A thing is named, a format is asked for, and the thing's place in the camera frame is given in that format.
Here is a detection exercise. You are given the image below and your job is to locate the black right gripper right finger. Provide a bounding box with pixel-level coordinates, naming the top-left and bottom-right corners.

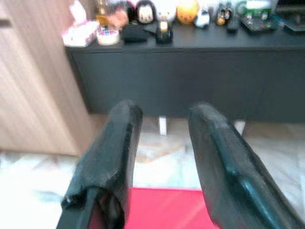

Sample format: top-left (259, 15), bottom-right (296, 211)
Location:
top-left (187, 103), bottom-right (305, 229)

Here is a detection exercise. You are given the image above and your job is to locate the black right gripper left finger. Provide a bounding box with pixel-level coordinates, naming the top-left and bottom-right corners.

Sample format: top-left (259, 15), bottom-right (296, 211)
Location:
top-left (56, 99), bottom-right (144, 229)

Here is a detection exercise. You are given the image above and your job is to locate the red plastic stool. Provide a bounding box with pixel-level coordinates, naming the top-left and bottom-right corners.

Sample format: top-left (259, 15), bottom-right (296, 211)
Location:
top-left (89, 187), bottom-right (216, 229)

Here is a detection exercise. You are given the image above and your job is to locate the black sideboard with white legs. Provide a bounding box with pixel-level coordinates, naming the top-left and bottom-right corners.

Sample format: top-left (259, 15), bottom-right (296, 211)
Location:
top-left (65, 21), bottom-right (305, 136)

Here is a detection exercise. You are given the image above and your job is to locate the light wooden cabinet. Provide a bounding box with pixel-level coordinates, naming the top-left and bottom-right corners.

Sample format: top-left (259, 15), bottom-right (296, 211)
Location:
top-left (0, 0), bottom-right (96, 156)

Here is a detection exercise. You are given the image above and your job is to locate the pink white tissue box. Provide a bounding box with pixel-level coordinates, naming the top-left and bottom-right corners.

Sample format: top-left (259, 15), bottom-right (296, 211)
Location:
top-left (61, 0), bottom-right (100, 47)

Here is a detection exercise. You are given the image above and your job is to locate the yellow bottle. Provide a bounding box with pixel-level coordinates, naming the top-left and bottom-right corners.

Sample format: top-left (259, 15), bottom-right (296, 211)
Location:
top-left (94, 0), bottom-right (112, 26)

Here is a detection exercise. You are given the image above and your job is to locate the black remote control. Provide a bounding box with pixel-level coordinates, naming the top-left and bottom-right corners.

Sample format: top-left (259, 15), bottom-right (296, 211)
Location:
top-left (226, 18), bottom-right (239, 33)

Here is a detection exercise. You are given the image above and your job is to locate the brown haired doll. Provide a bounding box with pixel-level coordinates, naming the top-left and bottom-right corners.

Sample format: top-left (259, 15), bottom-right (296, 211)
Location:
top-left (108, 0), bottom-right (130, 25)

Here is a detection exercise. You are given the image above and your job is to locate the black tray with small items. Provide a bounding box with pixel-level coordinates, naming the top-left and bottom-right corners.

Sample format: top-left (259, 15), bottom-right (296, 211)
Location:
top-left (239, 15), bottom-right (278, 33)

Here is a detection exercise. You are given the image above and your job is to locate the black mouse plush toy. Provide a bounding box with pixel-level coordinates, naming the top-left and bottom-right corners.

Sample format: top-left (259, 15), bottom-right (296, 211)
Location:
top-left (133, 0), bottom-right (158, 25)

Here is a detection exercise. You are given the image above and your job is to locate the small penguin figurine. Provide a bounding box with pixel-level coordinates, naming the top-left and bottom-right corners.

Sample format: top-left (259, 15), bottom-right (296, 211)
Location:
top-left (215, 6), bottom-right (232, 26)

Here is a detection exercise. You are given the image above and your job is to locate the white plush toy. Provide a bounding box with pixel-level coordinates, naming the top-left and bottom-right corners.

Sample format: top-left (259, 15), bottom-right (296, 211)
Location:
top-left (156, 0), bottom-right (177, 22)

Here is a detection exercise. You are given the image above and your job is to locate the green white container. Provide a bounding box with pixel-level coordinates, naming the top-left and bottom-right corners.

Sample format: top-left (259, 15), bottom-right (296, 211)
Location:
top-left (244, 0), bottom-right (273, 20)

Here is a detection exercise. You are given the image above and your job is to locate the orange ball toy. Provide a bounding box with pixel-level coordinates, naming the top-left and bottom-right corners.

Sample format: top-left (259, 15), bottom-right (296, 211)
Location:
top-left (176, 0), bottom-right (200, 25)

